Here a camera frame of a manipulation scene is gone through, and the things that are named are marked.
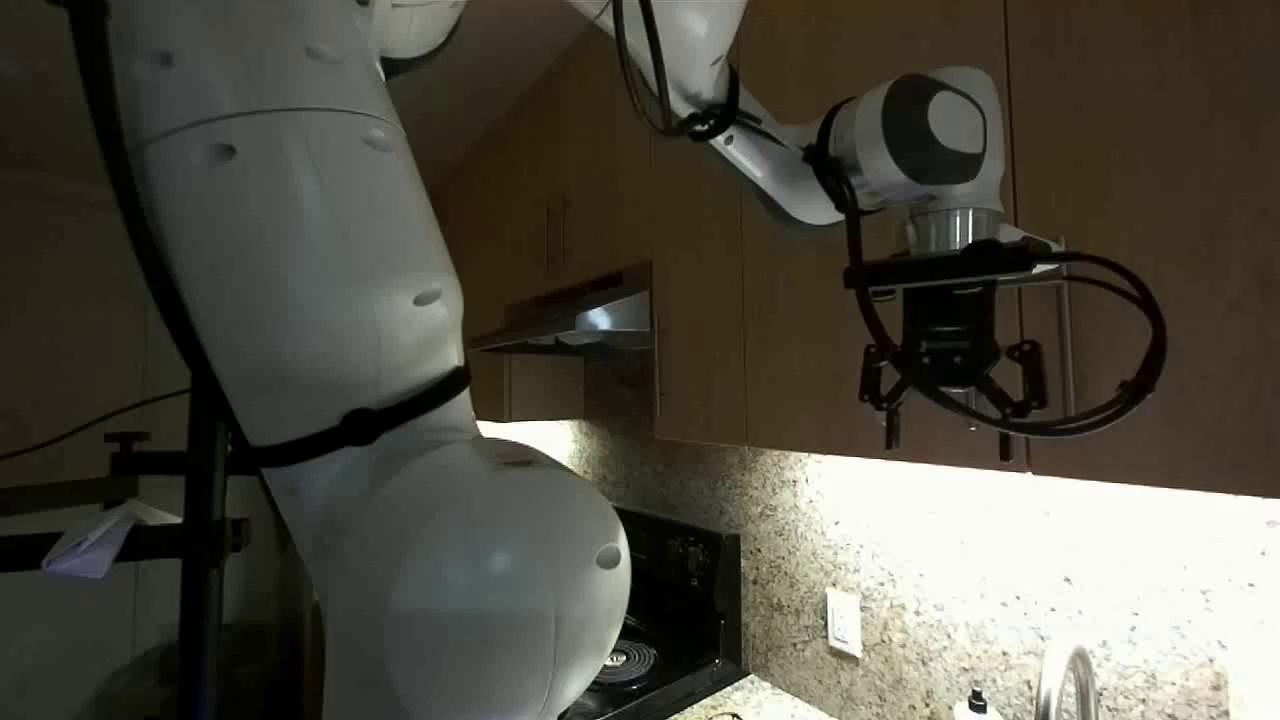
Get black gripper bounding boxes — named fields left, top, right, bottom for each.
left=855, top=282, right=1051, bottom=463

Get metal bar door handle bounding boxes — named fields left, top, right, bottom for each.
left=1056, top=274, right=1079, bottom=446

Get wooden cabinet door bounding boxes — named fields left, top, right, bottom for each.
left=1006, top=0, right=1280, bottom=495
left=734, top=0, right=1026, bottom=473
left=647, top=116, right=751, bottom=452
left=555, top=23, right=657, bottom=293
left=440, top=97, right=566, bottom=350

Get wooden upper cabinets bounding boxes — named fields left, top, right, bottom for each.
left=57, top=0, right=1171, bottom=446

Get chrome arched faucet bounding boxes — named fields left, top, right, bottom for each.
left=1031, top=635, right=1103, bottom=720

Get black stove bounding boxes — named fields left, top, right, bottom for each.
left=585, top=503, right=744, bottom=720

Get stainless steel range hood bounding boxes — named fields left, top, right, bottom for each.
left=466, top=259, right=657, bottom=359

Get round stove burner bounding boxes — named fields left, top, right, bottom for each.
left=592, top=635, right=662, bottom=688

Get white paper piece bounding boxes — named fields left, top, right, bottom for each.
left=34, top=495, right=184, bottom=584

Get white wall outlet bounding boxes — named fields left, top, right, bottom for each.
left=823, top=584, right=866, bottom=665

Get small black arm strap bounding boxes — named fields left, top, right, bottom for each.
left=671, top=91, right=749, bottom=148

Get black camera stand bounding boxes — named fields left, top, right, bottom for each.
left=0, top=374, right=257, bottom=720

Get thin black wire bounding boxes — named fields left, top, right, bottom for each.
left=0, top=385, right=194, bottom=463

